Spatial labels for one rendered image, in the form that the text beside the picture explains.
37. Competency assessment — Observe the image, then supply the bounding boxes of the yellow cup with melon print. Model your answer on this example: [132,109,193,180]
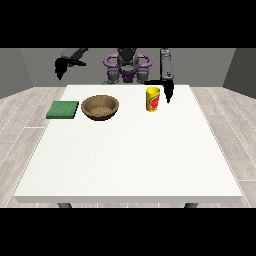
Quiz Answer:
[145,86,161,113]

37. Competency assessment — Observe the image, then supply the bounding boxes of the brown wooden bowl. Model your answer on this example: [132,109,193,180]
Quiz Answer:
[80,94,120,122]

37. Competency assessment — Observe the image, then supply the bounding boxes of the grey robot trunk purple rings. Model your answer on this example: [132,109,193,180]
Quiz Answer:
[102,48,154,86]

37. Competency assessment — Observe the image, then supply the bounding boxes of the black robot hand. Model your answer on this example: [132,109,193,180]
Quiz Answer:
[144,77,175,104]
[54,57,87,81]

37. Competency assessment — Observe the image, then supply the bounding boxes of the green square pad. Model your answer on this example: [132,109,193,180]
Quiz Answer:
[45,100,80,120]

